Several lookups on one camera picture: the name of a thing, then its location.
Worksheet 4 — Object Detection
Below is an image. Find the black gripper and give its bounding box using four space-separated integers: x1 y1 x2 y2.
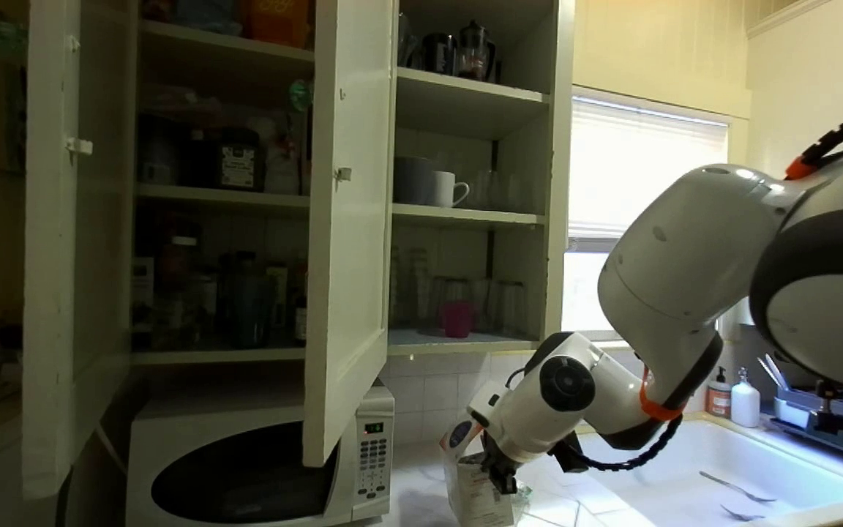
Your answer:
477 433 528 499

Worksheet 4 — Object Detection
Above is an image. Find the white tea box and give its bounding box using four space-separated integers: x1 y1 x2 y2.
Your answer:
444 452 534 527

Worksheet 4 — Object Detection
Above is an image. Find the cream cupboard door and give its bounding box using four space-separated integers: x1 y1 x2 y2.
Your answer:
20 0 140 500
301 0 401 471

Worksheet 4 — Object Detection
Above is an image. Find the grey blue cup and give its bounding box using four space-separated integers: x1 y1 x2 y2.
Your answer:
392 156 439 209

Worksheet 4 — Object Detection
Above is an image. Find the white kitchen sink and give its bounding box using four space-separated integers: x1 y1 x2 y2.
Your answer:
535 420 843 527

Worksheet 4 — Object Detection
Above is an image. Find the red label dispenser bottle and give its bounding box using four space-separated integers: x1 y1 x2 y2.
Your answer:
703 364 736 422

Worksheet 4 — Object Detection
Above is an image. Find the metal utensil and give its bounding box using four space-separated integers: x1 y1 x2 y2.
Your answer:
722 500 768 522
698 469 778 506

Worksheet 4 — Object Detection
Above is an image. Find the white soap bottle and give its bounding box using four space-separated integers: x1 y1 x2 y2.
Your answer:
728 376 763 431

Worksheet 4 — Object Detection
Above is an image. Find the dark storage jar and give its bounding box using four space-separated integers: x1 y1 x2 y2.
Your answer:
215 250 270 349
267 260 310 346
152 232 203 346

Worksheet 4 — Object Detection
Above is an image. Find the clear glass beside mug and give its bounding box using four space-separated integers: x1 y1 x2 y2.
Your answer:
477 169 528 215

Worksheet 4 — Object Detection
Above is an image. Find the white mug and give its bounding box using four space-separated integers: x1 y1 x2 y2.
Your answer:
431 169 475 212

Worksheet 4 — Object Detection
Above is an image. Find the white microwave oven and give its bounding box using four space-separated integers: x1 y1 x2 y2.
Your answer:
125 384 399 527

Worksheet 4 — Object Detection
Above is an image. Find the white window blind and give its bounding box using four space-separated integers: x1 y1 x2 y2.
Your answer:
566 89 736 242

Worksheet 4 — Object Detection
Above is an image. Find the dark jar white label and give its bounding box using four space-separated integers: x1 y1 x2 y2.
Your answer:
215 127 270 193

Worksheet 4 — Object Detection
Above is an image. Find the dark coffee pot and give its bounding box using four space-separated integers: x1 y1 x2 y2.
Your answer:
450 18 497 81

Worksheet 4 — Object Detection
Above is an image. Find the dark metal pot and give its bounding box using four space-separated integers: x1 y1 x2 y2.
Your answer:
420 29 461 74

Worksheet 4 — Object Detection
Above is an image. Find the grey canister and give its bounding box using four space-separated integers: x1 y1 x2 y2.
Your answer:
137 115 188 187

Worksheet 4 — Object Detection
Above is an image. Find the white side cabinet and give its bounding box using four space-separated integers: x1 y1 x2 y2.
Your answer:
744 0 843 184

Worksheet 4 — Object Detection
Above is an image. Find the orange container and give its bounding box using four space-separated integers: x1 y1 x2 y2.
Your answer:
244 0 314 49

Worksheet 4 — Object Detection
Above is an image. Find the blue container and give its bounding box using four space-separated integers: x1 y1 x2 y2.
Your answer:
166 0 245 35

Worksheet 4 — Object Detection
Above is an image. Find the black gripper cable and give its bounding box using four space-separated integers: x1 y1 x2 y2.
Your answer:
547 414 689 478

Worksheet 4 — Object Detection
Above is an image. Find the orange arm strap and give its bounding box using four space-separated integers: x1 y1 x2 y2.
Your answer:
639 380 686 425

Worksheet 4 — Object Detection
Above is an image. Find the cream wall cupboard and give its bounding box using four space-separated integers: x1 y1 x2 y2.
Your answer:
125 0 576 368

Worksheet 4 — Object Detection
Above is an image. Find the orange base strap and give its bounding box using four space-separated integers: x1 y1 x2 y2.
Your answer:
782 156 818 184

